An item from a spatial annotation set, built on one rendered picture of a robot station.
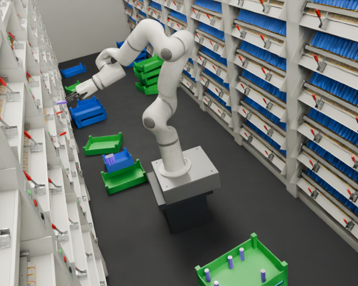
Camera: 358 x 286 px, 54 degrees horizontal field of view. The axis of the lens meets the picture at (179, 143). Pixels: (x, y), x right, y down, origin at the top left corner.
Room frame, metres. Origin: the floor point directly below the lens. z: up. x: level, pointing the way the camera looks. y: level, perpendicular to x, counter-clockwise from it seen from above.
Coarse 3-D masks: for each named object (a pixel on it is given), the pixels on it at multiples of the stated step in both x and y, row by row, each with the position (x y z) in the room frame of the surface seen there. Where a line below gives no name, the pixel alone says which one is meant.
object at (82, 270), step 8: (72, 200) 1.27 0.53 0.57; (72, 208) 1.22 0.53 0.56; (72, 216) 1.17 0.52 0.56; (72, 224) 1.10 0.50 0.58; (72, 232) 1.07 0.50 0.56; (80, 232) 1.07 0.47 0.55; (72, 240) 1.02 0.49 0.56; (80, 240) 1.02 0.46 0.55; (80, 248) 0.98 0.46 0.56; (80, 256) 0.93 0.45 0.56; (80, 264) 0.89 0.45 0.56; (80, 272) 0.83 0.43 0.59; (88, 272) 0.86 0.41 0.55; (80, 280) 0.82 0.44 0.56; (88, 280) 0.82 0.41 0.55
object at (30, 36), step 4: (16, 0) 2.63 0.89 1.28; (16, 4) 2.62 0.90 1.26; (20, 4) 2.63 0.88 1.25; (16, 8) 2.62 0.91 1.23; (20, 8) 2.63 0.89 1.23; (28, 20) 2.71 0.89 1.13; (28, 24) 2.63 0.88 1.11; (28, 28) 2.63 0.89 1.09; (28, 32) 2.62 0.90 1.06; (32, 32) 2.64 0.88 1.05; (28, 36) 2.62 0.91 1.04; (32, 36) 2.63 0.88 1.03; (40, 56) 2.63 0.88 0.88; (40, 60) 2.63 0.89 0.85; (40, 64) 2.62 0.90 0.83; (44, 64) 2.63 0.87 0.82; (48, 72) 2.69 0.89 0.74; (52, 84) 2.63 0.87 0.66; (52, 88) 2.63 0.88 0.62; (60, 104) 2.63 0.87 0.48; (60, 108) 2.63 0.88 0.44; (68, 124) 2.64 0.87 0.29; (68, 128) 2.63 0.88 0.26; (76, 144) 2.67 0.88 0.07; (76, 148) 2.63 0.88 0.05
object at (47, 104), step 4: (44, 100) 1.94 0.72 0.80; (48, 100) 1.95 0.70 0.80; (44, 104) 1.94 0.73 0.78; (48, 104) 1.95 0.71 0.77; (52, 104) 1.95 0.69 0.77; (48, 108) 1.92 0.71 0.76; (52, 108) 1.93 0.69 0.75; (48, 112) 1.86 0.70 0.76; (52, 112) 1.87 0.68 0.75; (48, 120) 1.75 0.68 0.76; (52, 120) 1.76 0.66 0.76; (48, 124) 1.70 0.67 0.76; (52, 124) 1.71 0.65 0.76; (48, 128) 1.66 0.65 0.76; (52, 128) 1.66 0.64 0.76; (52, 132) 1.61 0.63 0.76; (56, 140) 1.52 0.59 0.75; (56, 144) 1.48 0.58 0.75; (56, 148) 1.37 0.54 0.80
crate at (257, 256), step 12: (252, 240) 1.01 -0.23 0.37; (228, 252) 0.97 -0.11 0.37; (252, 252) 0.99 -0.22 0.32; (264, 252) 0.96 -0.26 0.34; (216, 264) 0.94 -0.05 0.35; (228, 264) 0.95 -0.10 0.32; (240, 264) 0.94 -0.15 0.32; (252, 264) 0.92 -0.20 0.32; (264, 264) 0.91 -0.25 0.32; (276, 264) 0.89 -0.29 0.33; (204, 276) 0.91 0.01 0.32; (216, 276) 0.90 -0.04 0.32; (228, 276) 0.89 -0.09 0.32; (240, 276) 0.88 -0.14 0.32; (252, 276) 0.87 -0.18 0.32; (276, 276) 0.82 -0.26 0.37
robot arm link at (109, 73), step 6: (102, 66) 1.77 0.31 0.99; (108, 66) 1.77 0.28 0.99; (114, 66) 1.76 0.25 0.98; (120, 66) 1.76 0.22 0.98; (102, 72) 1.75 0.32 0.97; (108, 72) 1.75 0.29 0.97; (114, 72) 1.74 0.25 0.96; (120, 72) 1.75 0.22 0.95; (102, 78) 1.73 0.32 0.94; (108, 78) 1.73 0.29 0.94; (114, 78) 1.74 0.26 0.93; (120, 78) 1.77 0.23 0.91; (108, 84) 1.74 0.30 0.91
